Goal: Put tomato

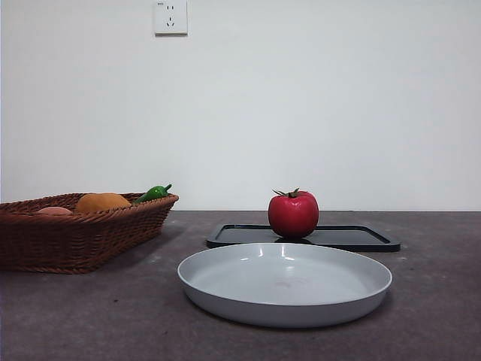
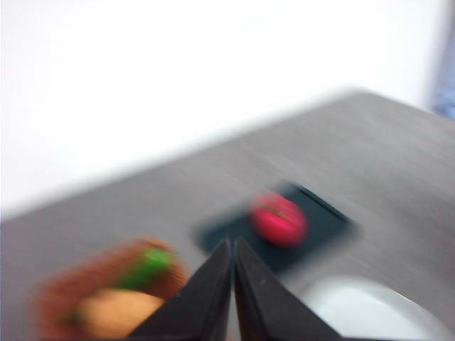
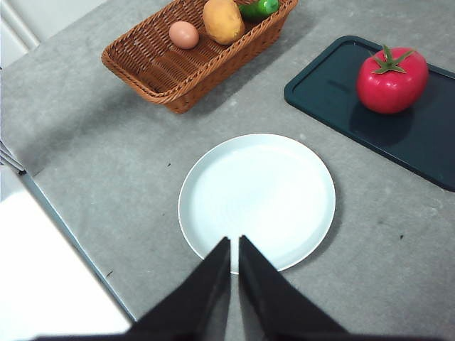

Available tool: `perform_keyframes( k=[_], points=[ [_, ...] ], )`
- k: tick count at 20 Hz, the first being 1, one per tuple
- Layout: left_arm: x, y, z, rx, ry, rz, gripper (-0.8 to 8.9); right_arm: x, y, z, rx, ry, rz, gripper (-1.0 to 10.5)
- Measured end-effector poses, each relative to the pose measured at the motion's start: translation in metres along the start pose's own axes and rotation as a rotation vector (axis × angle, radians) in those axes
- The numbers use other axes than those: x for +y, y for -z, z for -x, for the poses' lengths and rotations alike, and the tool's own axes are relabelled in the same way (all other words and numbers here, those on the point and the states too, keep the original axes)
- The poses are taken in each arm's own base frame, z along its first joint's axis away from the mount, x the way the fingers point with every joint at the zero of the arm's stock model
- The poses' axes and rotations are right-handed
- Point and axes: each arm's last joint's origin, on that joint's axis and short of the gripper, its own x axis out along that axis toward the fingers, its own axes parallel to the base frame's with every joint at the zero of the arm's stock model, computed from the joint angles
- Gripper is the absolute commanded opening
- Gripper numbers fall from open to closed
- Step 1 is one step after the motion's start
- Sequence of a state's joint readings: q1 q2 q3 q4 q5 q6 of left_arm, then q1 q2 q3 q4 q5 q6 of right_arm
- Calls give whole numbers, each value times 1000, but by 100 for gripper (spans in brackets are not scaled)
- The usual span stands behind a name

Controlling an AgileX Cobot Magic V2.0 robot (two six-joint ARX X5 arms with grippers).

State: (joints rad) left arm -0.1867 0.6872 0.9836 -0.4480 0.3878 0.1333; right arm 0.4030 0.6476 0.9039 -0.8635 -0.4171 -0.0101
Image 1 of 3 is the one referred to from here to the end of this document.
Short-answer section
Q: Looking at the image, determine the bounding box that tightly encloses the brown woven wicker basket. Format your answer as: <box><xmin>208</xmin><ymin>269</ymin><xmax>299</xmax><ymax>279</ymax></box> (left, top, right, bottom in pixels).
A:
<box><xmin>0</xmin><ymin>192</ymin><xmax>180</xmax><ymax>275</ymax></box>

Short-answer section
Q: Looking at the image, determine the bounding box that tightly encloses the red tomato with green stem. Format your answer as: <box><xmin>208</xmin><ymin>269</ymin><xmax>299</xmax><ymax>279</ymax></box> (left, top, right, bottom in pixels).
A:
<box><xmin>268</xmin><ymin>187</ymin><xmax>320</xmax><ymax>238</ymax></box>

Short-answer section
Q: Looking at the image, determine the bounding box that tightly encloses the white wall socket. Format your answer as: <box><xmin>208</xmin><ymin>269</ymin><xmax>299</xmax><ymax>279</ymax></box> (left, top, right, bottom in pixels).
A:
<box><xmin>153</xmin><ymin>1</ymin><xmax>189</xmax><ymax>38</ymax></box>

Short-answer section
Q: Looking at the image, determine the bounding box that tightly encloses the round grey plate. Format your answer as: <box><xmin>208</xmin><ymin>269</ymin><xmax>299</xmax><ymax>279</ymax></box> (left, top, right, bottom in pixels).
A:
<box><xmin>177</xmin><ymin>242</ymin><xmax>394</xmax><ymax>329</ymax></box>

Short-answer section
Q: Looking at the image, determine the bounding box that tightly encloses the black rectangular tray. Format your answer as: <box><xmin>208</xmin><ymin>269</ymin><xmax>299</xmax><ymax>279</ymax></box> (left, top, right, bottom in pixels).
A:
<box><xmin>205</xmin><ymin>223</ymin><xmax>401</xmax><ymax>253</ymax></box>

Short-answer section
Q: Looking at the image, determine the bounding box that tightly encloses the glossy green chili pepper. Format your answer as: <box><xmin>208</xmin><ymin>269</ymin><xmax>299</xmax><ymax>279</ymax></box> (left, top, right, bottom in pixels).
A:
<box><xmin>132</xmin><ymin>183</ymin><xmax>173</xmax><ymax>205</ymax></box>

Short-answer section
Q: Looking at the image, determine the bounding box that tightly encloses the yellow-orange potato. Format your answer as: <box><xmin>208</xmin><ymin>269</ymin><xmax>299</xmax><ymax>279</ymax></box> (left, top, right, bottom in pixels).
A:
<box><xmin>74</xmin><ymin>192</ymin><xmax>132</xmax><ymax>214</ymax></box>

